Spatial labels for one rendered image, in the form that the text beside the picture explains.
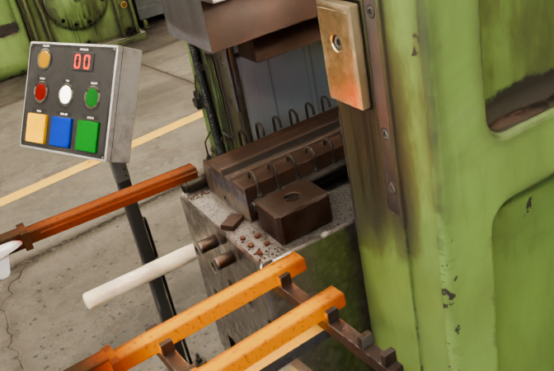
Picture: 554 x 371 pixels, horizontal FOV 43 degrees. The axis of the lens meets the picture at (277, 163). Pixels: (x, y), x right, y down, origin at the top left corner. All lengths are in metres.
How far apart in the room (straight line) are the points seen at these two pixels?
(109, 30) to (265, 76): 4.82
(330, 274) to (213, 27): 0.52
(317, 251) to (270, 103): 0.46
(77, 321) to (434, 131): 2.11
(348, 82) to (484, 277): 0.40
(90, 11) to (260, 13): 5.04
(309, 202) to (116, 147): 0.61
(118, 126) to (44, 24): 4.53
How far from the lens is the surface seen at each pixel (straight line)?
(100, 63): 1.76
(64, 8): 6.22
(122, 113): 1.74
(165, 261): 1.87
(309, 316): 1.02
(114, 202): 1.33
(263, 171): 1.41
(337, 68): 1.14
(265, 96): 1.63
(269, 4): 1.29
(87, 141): 1.76
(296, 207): 1.29
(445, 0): 0.99
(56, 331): 2.91
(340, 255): 1.36
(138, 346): 1.05
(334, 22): 1.10
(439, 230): 1.12
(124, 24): 6.42
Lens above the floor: 1.64
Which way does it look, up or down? 27 degrees down
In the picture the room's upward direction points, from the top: 11 degrees counter-clockwise
